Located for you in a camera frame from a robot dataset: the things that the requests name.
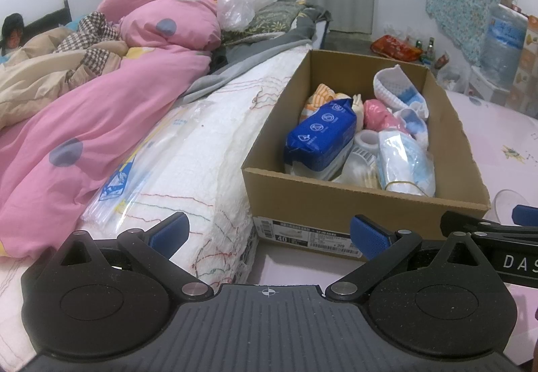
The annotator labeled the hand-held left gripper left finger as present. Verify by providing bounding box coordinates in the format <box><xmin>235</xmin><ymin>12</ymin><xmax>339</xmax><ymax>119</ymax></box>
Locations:
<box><xmin>54</xmin><ymin>211</ymin><xmax>212</xmax><ymax>299</ymax></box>

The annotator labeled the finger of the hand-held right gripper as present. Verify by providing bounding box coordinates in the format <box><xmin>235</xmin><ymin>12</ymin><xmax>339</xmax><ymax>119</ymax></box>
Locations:
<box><xmin>512</xmin><ymin>205</ymin><xmax>538</xmax><ymax>226</ymax></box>
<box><xmin>440</xmin><ymin>211</ymin><xmax>538</xmax><ymax>285</ymax></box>

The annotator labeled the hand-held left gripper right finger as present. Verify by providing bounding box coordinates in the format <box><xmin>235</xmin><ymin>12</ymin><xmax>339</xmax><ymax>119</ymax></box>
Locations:
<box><xmin>323</xmin><ymin>214</ymin><xmax>481</xmax><ymax>299</ymax></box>

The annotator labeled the clear drinking glass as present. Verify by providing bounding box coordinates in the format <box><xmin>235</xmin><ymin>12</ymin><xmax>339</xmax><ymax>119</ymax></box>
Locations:
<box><xmin>493</xmin><ymin>188</ymin><xmax>538</xmax><ymax>225</ymax></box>

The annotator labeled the brown cardboard box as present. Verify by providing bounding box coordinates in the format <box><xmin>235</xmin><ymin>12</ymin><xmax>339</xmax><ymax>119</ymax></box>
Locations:
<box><xmin>241</xmin><ymin>48</ymin><xmax>492</xmax><ymax>261</ymax></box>

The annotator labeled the cotton swab packet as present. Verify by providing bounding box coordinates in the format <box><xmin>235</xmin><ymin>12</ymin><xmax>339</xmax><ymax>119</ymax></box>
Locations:
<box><xmin>332</xmin><ymin>149</ymin><xmax>383</xmax><ymax>190</ymax></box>

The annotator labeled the blue face mask bundle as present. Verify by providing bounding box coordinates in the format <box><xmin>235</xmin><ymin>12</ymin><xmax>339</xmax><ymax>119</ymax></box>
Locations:
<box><xmin>376</xmin><ymin>130</ymin><xmax>437</xmax><ymax>197</ymax></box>

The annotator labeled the small white tape roll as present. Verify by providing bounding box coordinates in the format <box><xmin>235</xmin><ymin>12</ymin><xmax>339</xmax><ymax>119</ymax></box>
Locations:
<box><xmin>352</xmin><ymin>129</ymin><xmax>381</xmax><ymax>158</ymax></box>

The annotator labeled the pink plastic bag roll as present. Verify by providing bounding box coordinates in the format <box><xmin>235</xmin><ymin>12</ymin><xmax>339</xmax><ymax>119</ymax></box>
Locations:
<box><xmin>362</xmin><ymin>99</ymin><xmax>410</xmax><ymax>135</ymax></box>

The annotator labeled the white blue knitted baby shoe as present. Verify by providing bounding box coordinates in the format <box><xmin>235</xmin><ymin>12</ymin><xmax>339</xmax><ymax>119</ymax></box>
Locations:
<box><xmin>395</xmin><ymin>101</ymin><xmax>430</xmax><ymax>146</ymax></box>
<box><xmin>373</xmin><ymin>65</ymin><xmax>429</xmax><ymax>110</ymax></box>

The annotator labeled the cream yellow towel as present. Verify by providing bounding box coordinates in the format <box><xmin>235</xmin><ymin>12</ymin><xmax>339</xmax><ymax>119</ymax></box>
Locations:
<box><xmin>334</xmin><ymin>92</ymin><xmax>364</xmax><ymax>112</ymax></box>

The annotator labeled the orange striped sock bundle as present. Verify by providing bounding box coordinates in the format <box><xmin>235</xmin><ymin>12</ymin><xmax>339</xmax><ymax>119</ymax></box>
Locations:
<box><xmin>299</xmin><ymin>83</ymin><xmax>337</xmax><ymax>123</ymax></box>

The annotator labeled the clear plastic package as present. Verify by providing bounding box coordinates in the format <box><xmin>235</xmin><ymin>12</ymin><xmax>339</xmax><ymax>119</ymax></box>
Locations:
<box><xmin>90</xmin><ymin>103</ymin><xmax>219</xmax><ymax>225</ymax></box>

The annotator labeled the white quilted mattress cover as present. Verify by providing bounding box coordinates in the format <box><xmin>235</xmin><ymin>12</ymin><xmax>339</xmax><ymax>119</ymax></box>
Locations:
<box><xmin>80</xmin><ymin>40</ymin><xmax>314</xmax><ymax>284</ymax></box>

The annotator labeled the pink duvet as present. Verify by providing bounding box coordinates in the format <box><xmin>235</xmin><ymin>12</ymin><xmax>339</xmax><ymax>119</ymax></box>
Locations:
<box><xmin>0</xmin><ymin>0</ymin><xmax>223</xmax><ymax>259</ymax></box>

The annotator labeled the white plastic bag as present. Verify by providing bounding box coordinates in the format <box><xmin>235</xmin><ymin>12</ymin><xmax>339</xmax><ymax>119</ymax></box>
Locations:
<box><xmin>437</xmin><ymin>61</ymin><xmax>469</xmax><ymax>93</ymax></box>

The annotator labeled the large water bottle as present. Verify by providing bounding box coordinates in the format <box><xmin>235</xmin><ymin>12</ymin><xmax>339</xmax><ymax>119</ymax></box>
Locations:
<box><xmin>479</xmin><ymin>4</ymin><xmax>528</xmax><ymax>87</ymax></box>

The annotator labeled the grey bedsheet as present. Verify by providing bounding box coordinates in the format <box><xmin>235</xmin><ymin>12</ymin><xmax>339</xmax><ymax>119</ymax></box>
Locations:
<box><xmin>183</xmin><ymin>8</ymin><xmax>333</xmax><ymax>106</ymax></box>

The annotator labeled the red snack bag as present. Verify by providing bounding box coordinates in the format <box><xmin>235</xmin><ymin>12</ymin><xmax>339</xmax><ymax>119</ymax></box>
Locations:
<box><xmin>370</xmin><ymin>35</ymin><xmax>422</xmax><ymax>62</ymax></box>

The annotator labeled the beige blanket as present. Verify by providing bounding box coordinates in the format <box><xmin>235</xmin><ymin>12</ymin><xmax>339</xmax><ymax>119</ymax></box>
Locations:
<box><xmin>0</xmin><ymin>25</ymin><xmax>129</xmax><ymax>129</ymax></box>

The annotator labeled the brown checkered cloth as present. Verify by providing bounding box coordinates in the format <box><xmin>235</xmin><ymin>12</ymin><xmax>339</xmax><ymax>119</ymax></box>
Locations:
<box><xmin>54</xmin><ymin>11</ymin><xmax>120</xmax><ymax>85</ymax></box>

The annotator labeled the green floral pillow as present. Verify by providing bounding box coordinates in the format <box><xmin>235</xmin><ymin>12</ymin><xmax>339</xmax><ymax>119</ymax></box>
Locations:
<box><xmin>223</xmin><ymin>0</ymin><xmax>320</xmax><ymax>46</ymax></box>

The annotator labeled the clear plastic bag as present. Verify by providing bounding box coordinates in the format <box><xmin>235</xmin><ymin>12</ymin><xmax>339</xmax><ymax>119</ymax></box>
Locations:
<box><xmin>216</xmin><ymin>0</ymin><xmax>291</xmax><ymax>32</ymax></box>

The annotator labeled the black bed headboard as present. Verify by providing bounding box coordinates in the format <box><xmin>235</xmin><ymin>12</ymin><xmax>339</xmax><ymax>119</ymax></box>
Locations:
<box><xmin>23</xmin><ymin>0</ymin><xmax>72</xmax><ymax>32</ymax></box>

